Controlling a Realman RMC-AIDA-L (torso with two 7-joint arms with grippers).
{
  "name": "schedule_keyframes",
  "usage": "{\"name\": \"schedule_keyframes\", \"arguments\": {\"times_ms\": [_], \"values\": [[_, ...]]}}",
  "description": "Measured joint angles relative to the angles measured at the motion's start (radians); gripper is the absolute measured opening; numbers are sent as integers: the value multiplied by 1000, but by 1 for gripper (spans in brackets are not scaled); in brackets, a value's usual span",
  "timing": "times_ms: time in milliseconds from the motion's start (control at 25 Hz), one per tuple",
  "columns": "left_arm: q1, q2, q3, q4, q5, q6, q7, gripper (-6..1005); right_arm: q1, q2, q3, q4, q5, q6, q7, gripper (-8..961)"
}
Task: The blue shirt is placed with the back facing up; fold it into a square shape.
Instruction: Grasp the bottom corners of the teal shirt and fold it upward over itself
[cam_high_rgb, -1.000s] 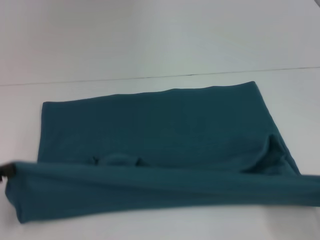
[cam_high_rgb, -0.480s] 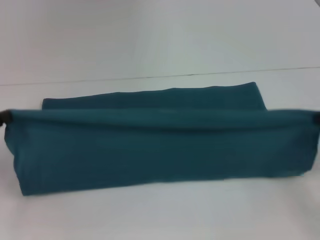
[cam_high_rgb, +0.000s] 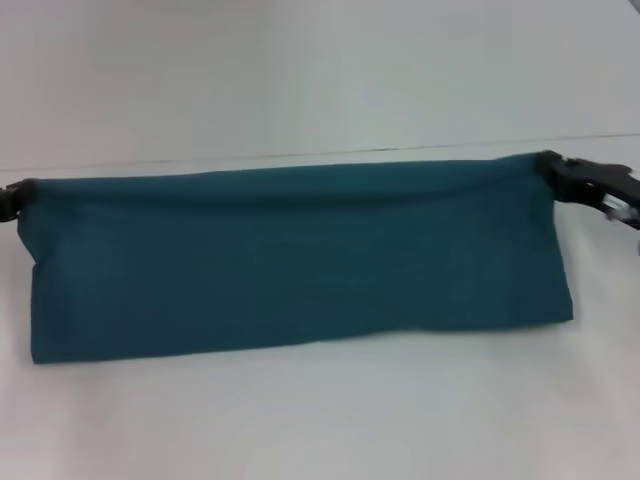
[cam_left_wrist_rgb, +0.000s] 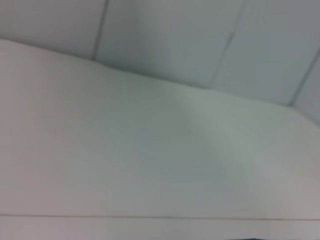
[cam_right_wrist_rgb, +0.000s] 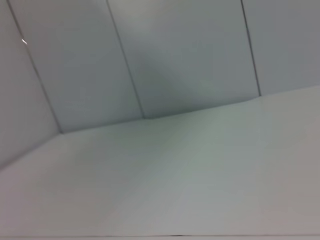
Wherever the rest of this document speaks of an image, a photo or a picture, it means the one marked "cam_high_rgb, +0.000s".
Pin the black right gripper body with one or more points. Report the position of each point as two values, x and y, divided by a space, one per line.
600 187

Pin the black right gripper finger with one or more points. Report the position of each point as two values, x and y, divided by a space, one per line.
550 167

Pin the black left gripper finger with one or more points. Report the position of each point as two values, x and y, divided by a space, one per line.
15 200

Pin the teal blue shirt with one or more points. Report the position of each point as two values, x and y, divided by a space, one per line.
300 260

